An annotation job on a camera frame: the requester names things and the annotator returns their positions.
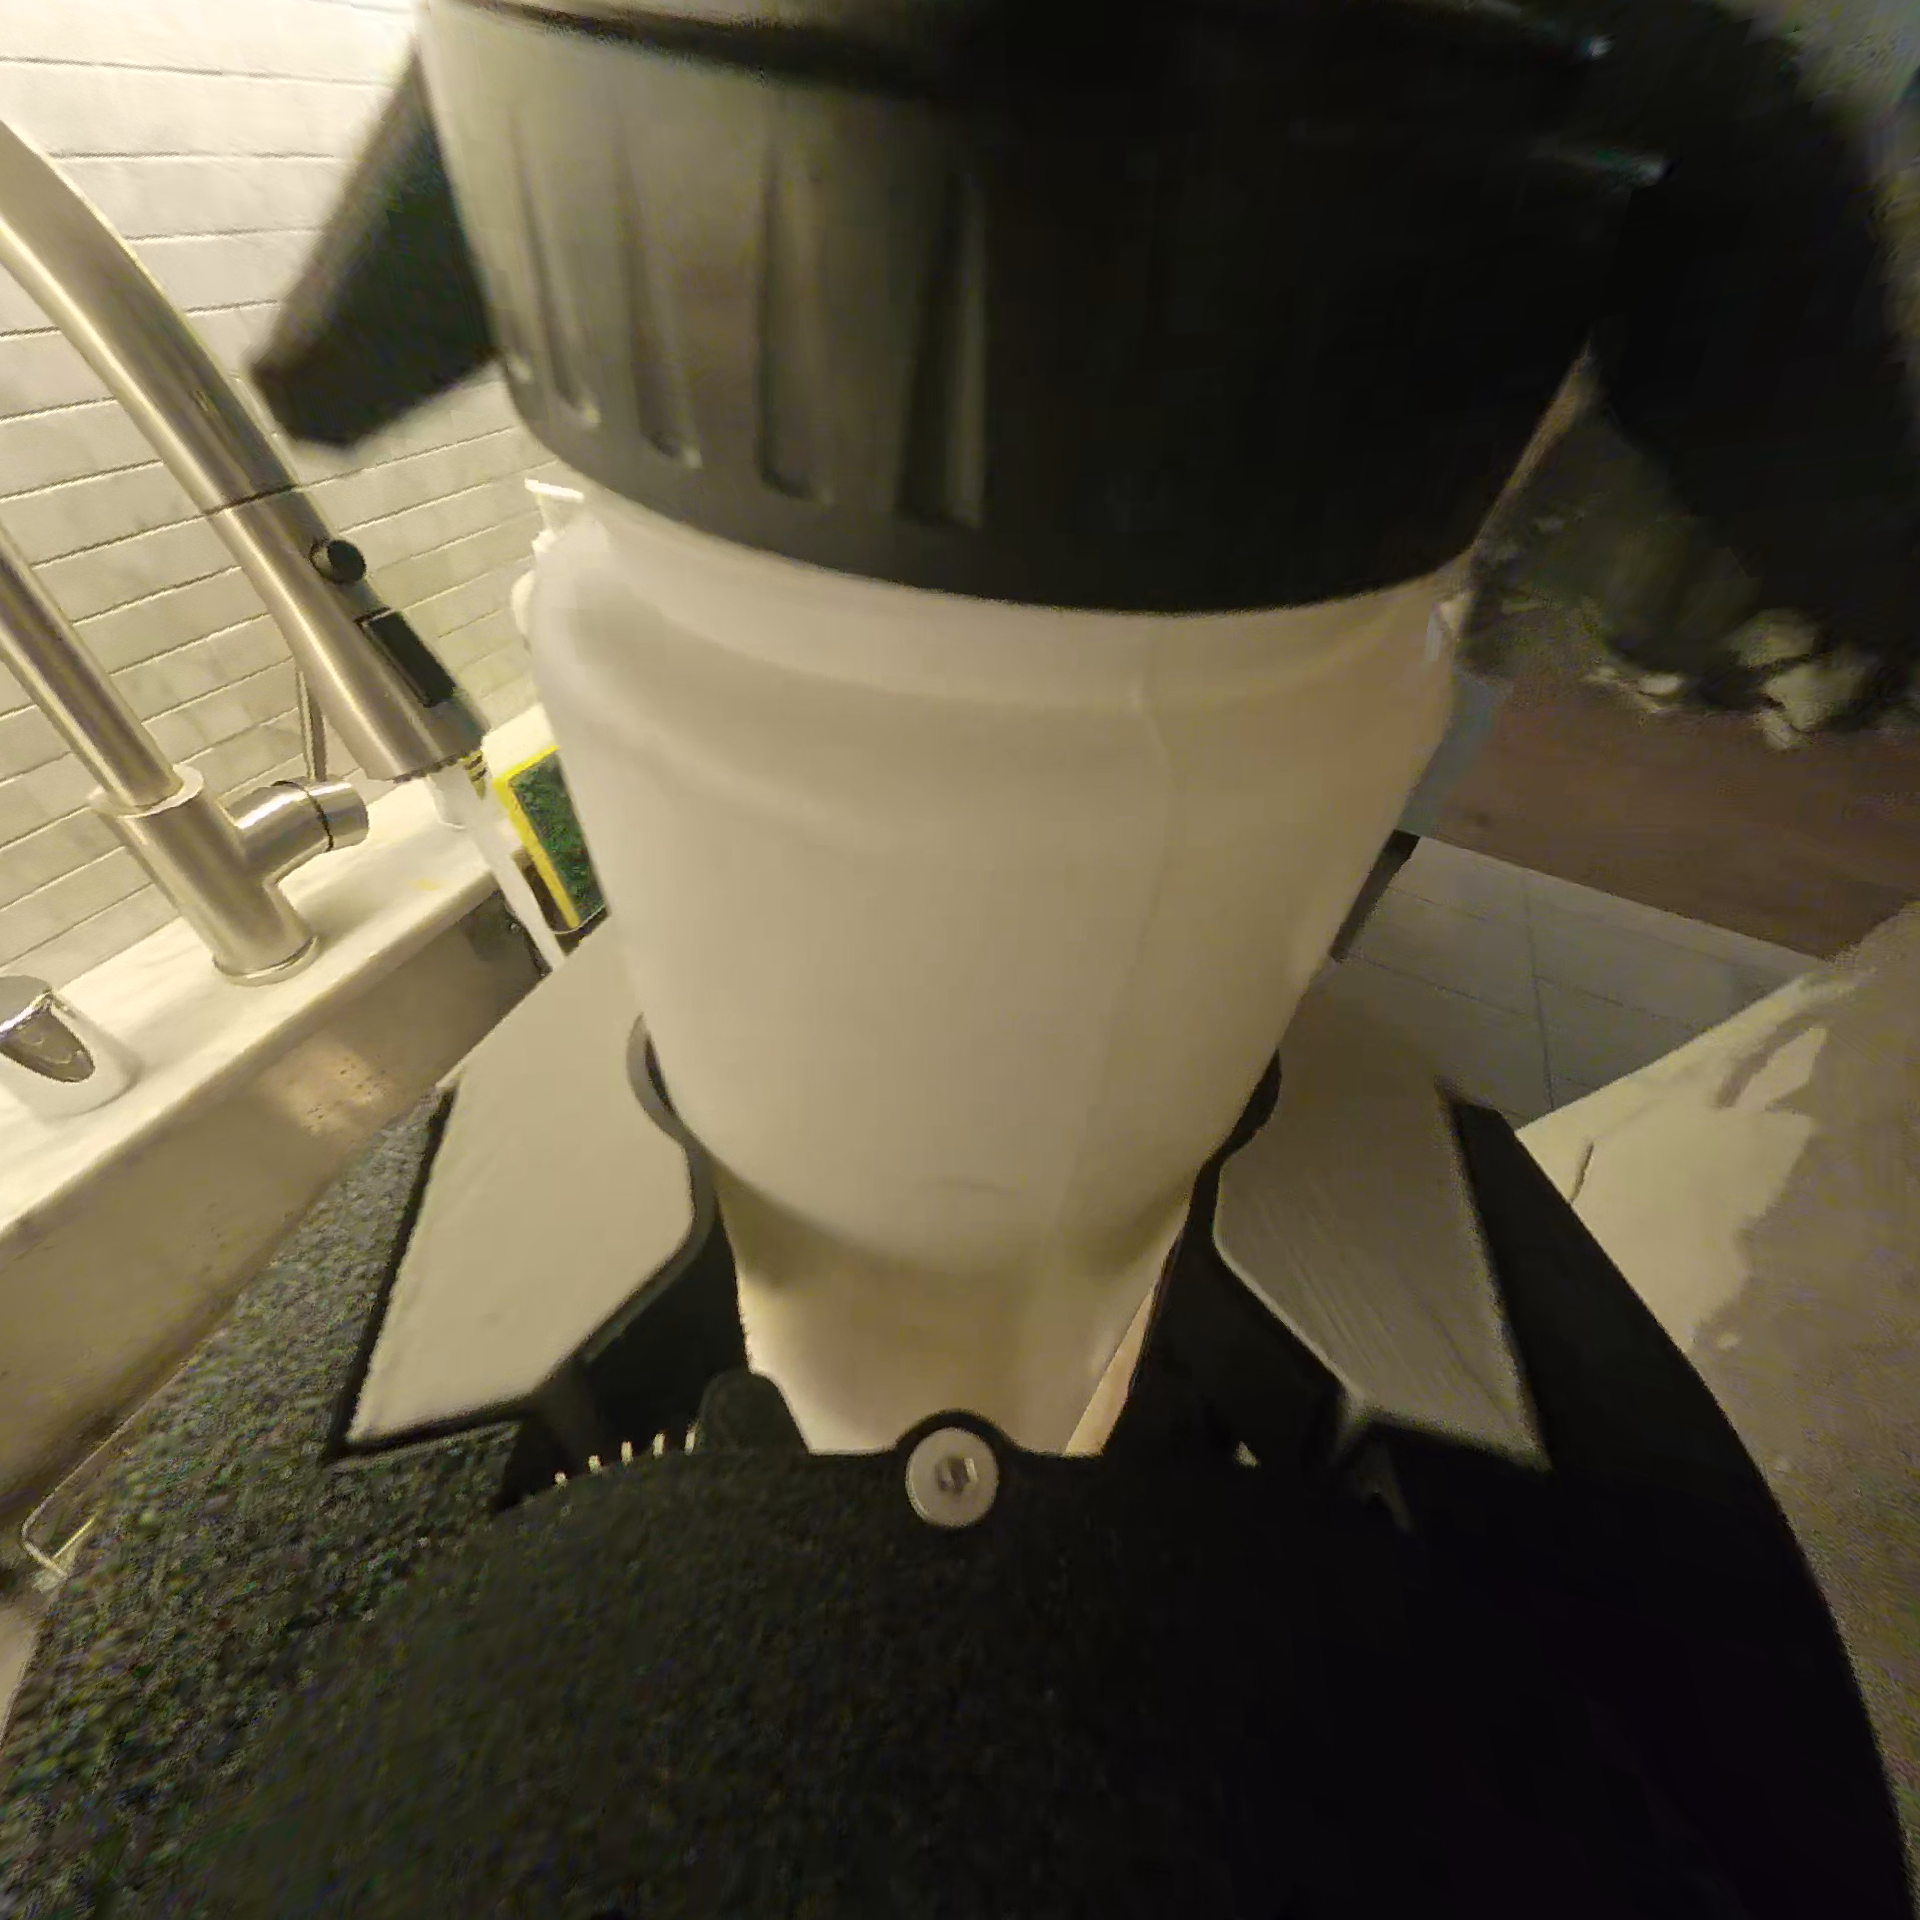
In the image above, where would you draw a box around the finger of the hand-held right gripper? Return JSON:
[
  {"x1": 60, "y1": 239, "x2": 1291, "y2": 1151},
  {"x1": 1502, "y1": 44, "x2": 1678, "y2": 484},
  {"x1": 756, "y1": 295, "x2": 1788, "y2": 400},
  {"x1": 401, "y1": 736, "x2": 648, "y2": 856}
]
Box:
[{"x1": 246, "y1": 105, "x2": 510, "y2": 452}]

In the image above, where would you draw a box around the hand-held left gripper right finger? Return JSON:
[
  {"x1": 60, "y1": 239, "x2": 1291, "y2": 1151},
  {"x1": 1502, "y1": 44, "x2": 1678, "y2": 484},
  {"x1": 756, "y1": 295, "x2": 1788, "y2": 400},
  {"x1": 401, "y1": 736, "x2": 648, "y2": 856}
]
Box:
[{"x1": 1155, "y1": 989, "x2": 1553, "y2": 1480}]

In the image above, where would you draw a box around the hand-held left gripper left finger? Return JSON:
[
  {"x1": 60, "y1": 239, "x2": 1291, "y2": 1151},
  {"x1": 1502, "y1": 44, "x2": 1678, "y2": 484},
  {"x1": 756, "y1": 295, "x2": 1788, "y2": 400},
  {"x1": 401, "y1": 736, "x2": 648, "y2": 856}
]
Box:
[{"x1": 323, "y1": 938, "x2": 745, "y2": 1465}]

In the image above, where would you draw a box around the steel faucet handle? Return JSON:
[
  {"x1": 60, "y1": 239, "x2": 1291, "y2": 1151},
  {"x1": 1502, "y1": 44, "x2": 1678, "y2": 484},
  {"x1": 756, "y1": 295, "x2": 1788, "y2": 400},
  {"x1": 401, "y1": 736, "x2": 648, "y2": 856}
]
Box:
[{"x1": 239, "y1": 779, "x2": 372, "y2": 863}]

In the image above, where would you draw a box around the white plastic bottle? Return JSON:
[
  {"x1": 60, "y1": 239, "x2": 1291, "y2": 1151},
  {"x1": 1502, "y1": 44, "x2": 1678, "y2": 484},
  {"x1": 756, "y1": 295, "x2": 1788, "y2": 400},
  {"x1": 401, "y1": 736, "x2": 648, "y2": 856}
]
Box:
[{"x1": 510, "y1": 481, "x2": 1465, "y2": 1457}]

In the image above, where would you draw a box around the steel gooseneck faucet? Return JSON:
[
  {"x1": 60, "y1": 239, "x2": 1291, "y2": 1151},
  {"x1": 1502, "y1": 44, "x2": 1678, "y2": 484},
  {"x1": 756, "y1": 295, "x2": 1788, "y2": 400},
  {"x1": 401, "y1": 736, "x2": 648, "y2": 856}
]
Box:
[{"x1": 0, "y1": 120, "x2": 488, "y2": 985}]

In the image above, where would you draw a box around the yellow green sponge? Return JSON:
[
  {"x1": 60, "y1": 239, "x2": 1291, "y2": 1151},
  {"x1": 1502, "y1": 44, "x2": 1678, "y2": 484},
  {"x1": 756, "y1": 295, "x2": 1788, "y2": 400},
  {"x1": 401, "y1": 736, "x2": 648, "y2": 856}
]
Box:
[{"x1": 497, "y1": 748, "x2": 613, "y2": 928}]

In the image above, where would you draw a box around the pale grey clothing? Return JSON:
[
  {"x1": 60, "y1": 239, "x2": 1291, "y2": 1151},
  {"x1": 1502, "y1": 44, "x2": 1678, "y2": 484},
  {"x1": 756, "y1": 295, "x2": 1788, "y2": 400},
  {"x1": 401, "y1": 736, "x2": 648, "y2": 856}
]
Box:
[{"x1": 1516, "y1": 900, "x2": 1920, "y2": 1920}]

